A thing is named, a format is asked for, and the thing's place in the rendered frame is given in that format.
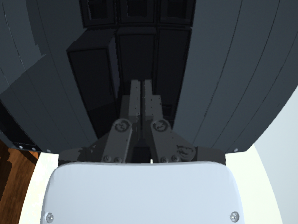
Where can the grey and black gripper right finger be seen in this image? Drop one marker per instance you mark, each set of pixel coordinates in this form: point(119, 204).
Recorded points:
point(166, 146)

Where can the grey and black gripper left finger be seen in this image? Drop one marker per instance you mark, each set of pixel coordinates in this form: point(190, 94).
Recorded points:
point(123, 136)

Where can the black metal rack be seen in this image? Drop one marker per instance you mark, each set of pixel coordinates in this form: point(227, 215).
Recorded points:
point(242, 69)

